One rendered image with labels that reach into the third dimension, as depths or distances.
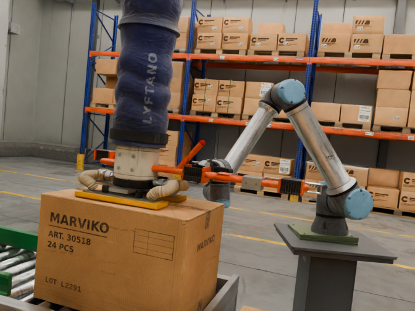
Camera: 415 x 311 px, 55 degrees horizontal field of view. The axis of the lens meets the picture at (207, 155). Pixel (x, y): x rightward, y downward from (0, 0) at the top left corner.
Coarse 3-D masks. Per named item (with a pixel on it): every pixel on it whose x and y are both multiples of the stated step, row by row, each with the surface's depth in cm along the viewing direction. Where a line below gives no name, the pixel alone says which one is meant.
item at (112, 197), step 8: (80, 192) 146; (88, 192) 146; (96, 192) 146; (104, 192) 147; (112, 192) 149; (136, 192) 143; (104, 200) 143; (112, 200) 142; (120, 200) 141; (128, 200) 140; (136, 200) 140; (144, 200) 140; (160, 200) 144; (152, 208) 137; (160, 208) 139
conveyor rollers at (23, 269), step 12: (0, 252) 201; (12, 252) 198; (24, 252) 204; (0, 264) 180; (12, 264) 186; (24, 264) 182; (12, 276) 174; (24, 276) 170; (12, 288) 163; (24, 288) 158; (24, 300) 147; (36, 300) 151
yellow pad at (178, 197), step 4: (144, 192) 160; (164, 196) 156; (168, 196) 156; (172, 196) 157; (176, 196) 158; (180, 196) 159; (184, 196) 161; (164, 200) 156; (168, 200) 156; (172, 200) 155; (176, 200) 155; (180, 200) 157; (184, 200) 162
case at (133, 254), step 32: (64, 192) 155; (64, 224) 144; (96, 224) 140; (128, 224) 135; (160, 224) 131; (192, 224) 131; (64, 256) 144; (96, 256) 140; (128, 256) 135; (160, 256) 131; (192, 256) 135; (64, 288) 145; (96, 288) 140; (128, 288) 136; (160, 288) 132; (192, 288) 139
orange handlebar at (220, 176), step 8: (104, 160) 156; (112, 160) 155; (152, 168) 149; (160, 168) 148; (168, 168) 147; (176, 168) 147; (208, 176) 143; (216, 176) 142; (224, 176) 141; (232, 176) 140; (240, 176) 143; (264, 184) 136; (272, 184) 135
